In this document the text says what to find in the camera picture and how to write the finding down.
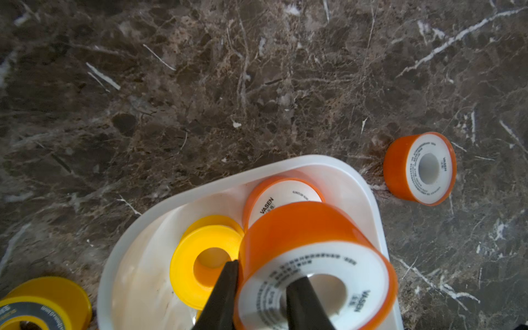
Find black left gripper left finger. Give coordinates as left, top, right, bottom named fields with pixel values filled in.
left=192, top=260, right=239, bottom=330

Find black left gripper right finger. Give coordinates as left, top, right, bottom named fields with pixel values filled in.
left=286, top=277, right=335, bottom=330

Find orange white tape roll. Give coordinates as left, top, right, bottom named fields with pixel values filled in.
left=383, top=132, right=457, bottom=206
left=242, top=176, right=325, bottom=231
left=234, top=202, right=398, bottom=329

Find yellow tape roll navy label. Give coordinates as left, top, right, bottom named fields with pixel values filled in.
left=1, top=276, right=92, bottom=329

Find white plastic storage box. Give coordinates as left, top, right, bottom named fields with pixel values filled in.
left=97, top=155, right=403, bottom=329

